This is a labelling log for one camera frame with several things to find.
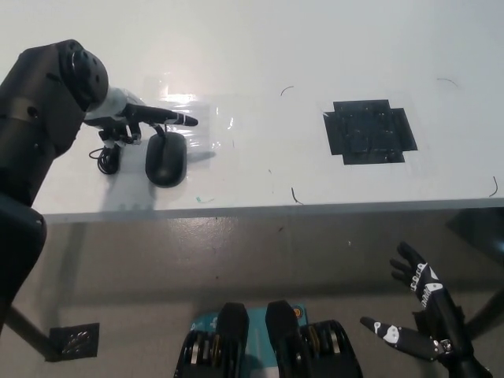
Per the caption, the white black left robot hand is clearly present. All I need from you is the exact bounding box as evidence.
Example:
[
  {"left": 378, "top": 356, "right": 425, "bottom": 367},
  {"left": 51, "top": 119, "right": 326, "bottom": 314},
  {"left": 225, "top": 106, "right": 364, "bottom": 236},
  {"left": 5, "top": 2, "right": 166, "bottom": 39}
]
[{"left": 83, "top": 87, "right": 199, "bottom": 150}]

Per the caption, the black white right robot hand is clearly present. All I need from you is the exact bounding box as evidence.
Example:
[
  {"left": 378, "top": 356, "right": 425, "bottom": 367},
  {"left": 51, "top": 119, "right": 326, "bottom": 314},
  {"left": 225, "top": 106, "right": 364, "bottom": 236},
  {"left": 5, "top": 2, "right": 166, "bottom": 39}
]
[{"left": 359, "top": 241, "right": 474, "bottom": 363}]

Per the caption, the black computer mouse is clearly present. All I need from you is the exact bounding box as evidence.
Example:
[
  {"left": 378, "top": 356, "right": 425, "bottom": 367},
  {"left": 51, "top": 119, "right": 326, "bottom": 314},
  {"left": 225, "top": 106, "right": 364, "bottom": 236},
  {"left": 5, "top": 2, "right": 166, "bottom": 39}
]
[{"left": 144, "top": 132, "right": 188, "bottom": 188}]

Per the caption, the clear plastic film sheet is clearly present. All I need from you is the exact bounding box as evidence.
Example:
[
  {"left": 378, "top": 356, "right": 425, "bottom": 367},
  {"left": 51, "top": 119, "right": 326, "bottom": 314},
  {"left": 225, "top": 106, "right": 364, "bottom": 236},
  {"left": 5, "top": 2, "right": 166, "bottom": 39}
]
[{"left": 143, "top": 72, "right": 238, "bottom": 157}]

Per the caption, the black tape patch, cross-shaped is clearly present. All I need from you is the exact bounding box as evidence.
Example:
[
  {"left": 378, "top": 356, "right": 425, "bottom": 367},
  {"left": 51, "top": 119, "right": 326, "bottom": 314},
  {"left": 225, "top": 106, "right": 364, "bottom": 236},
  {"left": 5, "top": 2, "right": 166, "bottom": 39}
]
[{"left": 322, "top": 98, "right": 419, "bottom": 167}]

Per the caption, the black tape patch, small square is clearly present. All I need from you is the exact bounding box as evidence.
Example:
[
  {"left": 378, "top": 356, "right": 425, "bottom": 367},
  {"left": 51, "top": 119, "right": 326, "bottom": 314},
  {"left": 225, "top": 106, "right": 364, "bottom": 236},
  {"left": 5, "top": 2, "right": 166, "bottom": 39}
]
[{"left": 46, "top": 322, "right": 101, "bottom": 361}]

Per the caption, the black mouse cable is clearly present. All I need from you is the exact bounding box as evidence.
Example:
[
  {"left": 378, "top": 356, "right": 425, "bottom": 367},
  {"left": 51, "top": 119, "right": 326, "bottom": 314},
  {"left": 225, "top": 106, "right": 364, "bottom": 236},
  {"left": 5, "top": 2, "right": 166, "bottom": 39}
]
[{"left": 89, "top": 123, "right": 171, "bottom": 176}]

